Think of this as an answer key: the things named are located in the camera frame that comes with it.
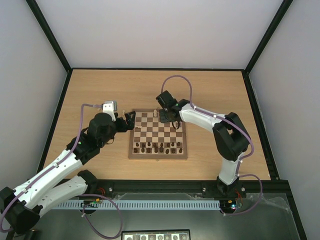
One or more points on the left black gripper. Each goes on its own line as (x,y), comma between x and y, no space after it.
(130,125)

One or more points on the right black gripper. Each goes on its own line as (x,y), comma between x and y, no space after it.
(165,116)

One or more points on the light king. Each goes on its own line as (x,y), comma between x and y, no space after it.
(155,113)

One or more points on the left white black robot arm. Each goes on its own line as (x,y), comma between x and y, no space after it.
(23,206)

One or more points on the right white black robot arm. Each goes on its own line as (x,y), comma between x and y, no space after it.
(231,137)

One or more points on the wooden chess board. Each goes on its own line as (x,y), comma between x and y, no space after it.
(154,131)

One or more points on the dark chess pieces back row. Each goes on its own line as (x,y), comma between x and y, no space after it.
(158,144)

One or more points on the left controller board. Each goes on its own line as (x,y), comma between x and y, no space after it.
(90,203)

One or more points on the controller board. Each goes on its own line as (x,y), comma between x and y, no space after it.
(90,203)
(233,204)

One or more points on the right controller board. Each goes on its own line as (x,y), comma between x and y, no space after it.
(233,204)

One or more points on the printed reference sheet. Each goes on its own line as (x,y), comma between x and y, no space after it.
(183,234)

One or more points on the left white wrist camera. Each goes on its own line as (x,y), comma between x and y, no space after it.
(110,108)

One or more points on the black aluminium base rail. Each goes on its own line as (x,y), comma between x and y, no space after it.
(205,188)

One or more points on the light blue cable duct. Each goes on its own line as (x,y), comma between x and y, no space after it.
(196,205)

